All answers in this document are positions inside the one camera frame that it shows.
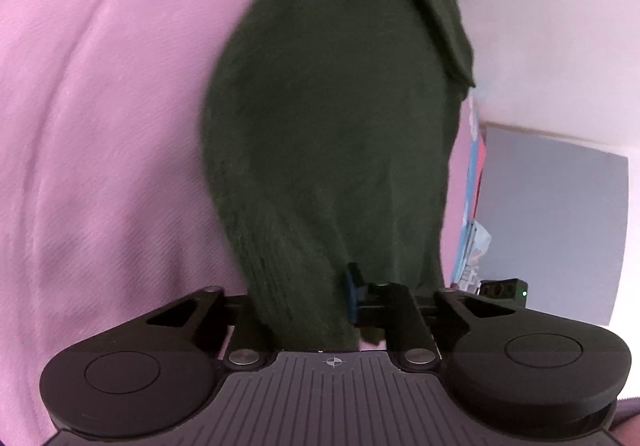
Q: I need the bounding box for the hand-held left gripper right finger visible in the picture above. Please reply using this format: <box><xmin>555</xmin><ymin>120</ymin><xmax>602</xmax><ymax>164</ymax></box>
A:
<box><xmin>345</xmin><ymin>263</ymin><xmax>522</xmax><ymax>372</ymax></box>

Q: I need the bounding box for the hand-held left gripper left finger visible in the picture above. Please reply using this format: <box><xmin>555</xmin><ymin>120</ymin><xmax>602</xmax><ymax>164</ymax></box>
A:
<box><xmin>144</xmin><ymin>285</ymin><xmax>273</xmax><ymax>369</ymax></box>

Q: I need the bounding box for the dark green sweater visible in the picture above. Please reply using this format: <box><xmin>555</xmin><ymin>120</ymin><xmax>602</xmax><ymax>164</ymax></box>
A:
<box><xmin>200</xmin><ymin>0</ymin><xmax>477</xmax><ymax>353</ymax></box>

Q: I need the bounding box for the pink floral bed sheet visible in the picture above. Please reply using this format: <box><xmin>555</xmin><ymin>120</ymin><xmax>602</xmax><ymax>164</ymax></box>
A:
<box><xmin>0</xmin><ymin>0</ymin><xmax>493</xmax><ymax>443</ymax></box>

